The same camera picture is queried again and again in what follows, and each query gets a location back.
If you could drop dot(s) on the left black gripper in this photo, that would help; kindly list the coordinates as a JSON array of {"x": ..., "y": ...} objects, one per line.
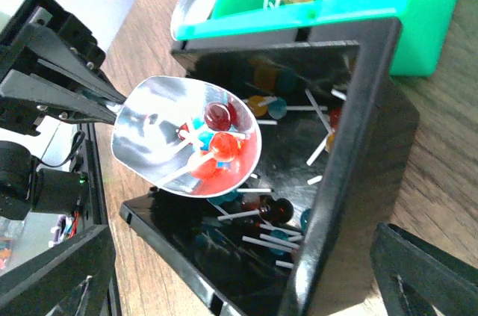
[{"x": 51, "y": 67}]

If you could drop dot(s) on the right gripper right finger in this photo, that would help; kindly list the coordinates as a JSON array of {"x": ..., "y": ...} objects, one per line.
[{"x": 416, "y": 278}]

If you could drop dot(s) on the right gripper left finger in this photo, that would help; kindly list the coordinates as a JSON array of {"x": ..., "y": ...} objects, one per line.
[{"x": 76, "y": 277}]

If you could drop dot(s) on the silver metal scoop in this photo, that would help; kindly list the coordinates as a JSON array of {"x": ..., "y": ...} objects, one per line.
[{"x": 186, "y": 136}]

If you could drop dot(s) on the black lollipop bin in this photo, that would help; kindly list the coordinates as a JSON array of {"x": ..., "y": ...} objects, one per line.
[{"x": 335, "y": 203}]

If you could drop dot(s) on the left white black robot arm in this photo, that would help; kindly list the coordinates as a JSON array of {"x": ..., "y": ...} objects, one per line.
[{"x": 31, "y": 185}]

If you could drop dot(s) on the clear round cup lid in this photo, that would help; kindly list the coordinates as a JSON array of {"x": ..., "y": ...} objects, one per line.
[{"x": 190, "y": 12}]

